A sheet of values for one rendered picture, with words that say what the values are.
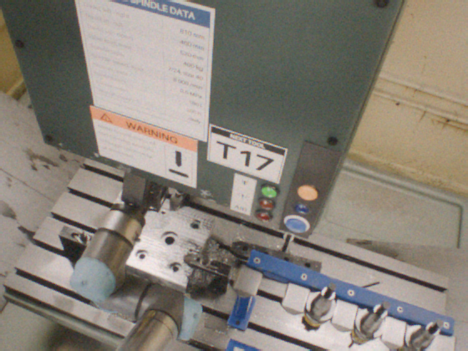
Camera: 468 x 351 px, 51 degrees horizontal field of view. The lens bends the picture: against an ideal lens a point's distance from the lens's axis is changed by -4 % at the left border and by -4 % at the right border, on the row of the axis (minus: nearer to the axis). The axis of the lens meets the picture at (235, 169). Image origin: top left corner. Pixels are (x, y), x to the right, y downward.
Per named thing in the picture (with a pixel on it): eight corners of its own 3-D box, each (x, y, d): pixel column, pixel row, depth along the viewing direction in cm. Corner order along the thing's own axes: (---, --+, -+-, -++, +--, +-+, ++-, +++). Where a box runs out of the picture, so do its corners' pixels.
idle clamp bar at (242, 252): (314, 286, 144) (319, 276, 138) (227, 262, 146) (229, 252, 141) (317, 270, 146) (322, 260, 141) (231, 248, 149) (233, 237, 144)
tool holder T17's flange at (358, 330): (380, 315, 108) (384, 311, 106) (381, 343, 104) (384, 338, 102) (353, 311, 108) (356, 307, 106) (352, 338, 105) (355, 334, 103)
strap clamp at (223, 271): (226, 293, 140) (230, 270, 128) (182, 277, 142) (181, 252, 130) (230, 282, 142) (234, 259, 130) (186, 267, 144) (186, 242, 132)
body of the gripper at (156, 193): (138, 179, 104) (111, 226, 98) (134, 154, 97) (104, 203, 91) (171, 190, 103) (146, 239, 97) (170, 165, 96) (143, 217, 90)
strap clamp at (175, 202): (177, 228, 151) (177, 200, 139) (167, 224, 152) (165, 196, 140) (194, 194, 159) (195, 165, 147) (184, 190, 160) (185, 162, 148)
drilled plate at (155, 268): (185, 293, 135) (185, 286, 131) (89, 256, 139) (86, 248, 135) (216, 226, 148) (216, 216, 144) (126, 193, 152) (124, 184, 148)
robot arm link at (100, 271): (71, 294, 89) (61, 275, 82) (99, 243, 95) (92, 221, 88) (110, 310, 88) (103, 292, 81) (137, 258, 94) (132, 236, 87)
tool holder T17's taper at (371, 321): (380, 314, 106) (390, 302, 100) (380, 334, 103) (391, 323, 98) (360, 311, 106) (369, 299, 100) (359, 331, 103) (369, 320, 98)
